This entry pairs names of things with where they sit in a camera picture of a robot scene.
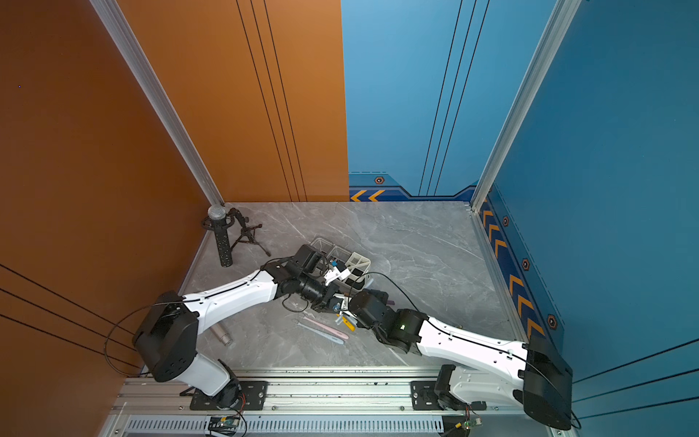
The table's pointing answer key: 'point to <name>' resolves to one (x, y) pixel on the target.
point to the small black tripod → (248, 235)
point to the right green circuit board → (469, 423)
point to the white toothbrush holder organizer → (341, 268)
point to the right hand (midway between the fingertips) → (364, 292)
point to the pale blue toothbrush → (321, 334)
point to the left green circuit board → (224, 424)
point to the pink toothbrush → (328, 329)
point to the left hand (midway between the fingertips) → (352, 310)
